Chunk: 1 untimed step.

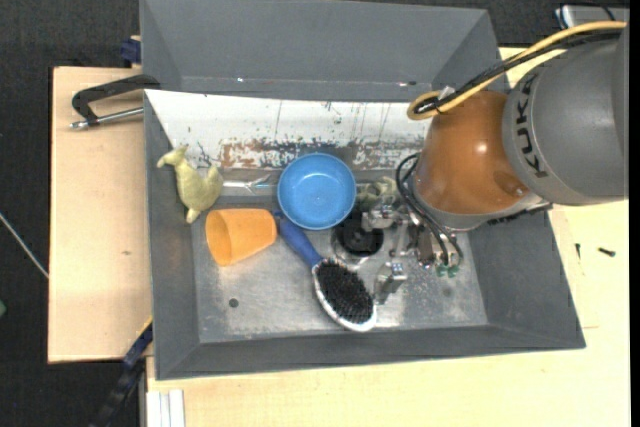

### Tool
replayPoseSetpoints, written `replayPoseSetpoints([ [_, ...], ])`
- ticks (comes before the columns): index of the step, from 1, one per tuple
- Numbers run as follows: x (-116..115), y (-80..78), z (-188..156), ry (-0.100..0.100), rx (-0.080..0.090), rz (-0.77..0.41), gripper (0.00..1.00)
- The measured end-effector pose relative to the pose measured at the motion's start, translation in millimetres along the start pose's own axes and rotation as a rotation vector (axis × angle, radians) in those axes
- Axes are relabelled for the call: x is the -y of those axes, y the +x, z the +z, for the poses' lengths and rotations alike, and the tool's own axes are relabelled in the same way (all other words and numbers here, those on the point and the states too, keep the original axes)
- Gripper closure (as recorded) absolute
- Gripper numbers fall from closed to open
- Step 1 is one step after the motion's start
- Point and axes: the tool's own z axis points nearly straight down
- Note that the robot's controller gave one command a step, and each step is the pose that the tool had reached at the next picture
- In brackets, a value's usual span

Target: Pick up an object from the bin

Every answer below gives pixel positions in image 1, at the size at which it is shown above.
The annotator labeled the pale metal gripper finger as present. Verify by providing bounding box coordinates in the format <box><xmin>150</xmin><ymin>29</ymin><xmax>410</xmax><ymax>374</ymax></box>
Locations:
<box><xmin>372</xmin><ymin>260</ymin><xmax>409</xmax><ymax>306</ymax></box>
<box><xmin>360</xmin><ymin>206</ymin><xmax>402</xmax><ymax>234</ymax></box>

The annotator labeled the grey metal bin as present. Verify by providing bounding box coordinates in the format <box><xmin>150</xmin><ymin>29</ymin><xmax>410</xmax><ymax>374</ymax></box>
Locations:
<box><xmin>138</xmin><ymin>0</ymin><xmax>587</xmax><ymax>381</ymax></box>

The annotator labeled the orange plastic cup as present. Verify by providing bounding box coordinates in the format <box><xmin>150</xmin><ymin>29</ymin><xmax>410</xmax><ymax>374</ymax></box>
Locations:
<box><xmin>204</xmin><ymin>207</ymin><xmax>278</xmax><ymax>267</ymax></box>

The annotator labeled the yellow-green toy animal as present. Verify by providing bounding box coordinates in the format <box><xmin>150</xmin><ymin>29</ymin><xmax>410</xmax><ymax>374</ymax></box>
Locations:
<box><xmin>156</xmin><ymin>143</ymin><xmax>225</xmax><ymax>225</ymax></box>

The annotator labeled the blue hairbrush with black bristles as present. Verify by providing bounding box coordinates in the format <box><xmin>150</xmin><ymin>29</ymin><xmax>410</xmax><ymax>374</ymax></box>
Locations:
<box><xmin>273</xmin><ymin>210</ymin><xmax>378</xmax><ymax>333</ymax></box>

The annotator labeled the pale wood board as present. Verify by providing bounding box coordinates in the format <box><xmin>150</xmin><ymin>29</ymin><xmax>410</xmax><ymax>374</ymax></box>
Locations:
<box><xmin>47</xmin><ymin>64</ymin><xmax>154</xmax><ymax>365</ymax></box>

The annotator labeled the blue bowl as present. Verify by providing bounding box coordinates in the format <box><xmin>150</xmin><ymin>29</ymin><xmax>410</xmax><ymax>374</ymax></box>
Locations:
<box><xmin>276</xmin><ymin>152</ymin><xmax>358</xmax><ymax>231</ymax></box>

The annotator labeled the grey-green toy animal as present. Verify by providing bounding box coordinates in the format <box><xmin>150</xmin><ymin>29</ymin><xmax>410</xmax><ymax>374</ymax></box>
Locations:
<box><xmin>355</xmin><ymin>175</ymin><xmax>399</xmax><ymax>211</ymax></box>

